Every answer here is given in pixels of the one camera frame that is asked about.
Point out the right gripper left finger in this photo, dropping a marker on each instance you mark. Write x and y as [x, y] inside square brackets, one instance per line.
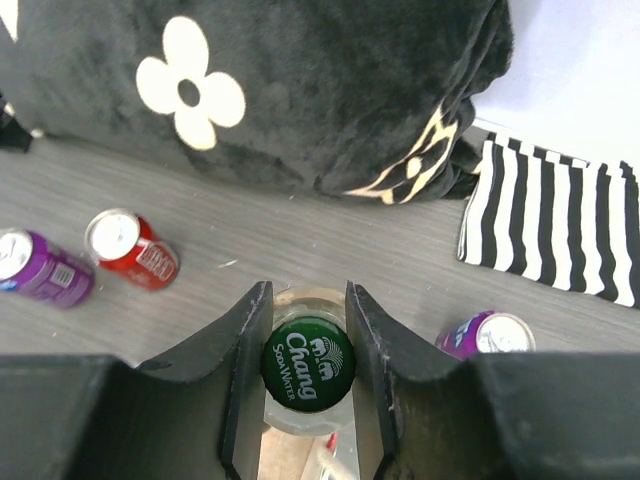
[194, 411]

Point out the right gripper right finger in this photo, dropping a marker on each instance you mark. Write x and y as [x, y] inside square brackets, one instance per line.
[422, 414]

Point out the purple soda can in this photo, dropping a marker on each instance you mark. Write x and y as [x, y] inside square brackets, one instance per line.
[487, 332]

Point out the clear glass bottle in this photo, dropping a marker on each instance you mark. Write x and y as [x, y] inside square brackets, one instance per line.
[308, 363]

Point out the red cola can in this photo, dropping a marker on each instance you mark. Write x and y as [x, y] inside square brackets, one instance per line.
[124, 243]

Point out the purple can at left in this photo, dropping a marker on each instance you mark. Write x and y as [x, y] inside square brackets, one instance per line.
[34, 267]

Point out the black white striped cloth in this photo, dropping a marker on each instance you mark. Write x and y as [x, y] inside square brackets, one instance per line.
[561, 221]

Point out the black floral plush blanket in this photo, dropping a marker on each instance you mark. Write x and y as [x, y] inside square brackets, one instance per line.
[358, 99]

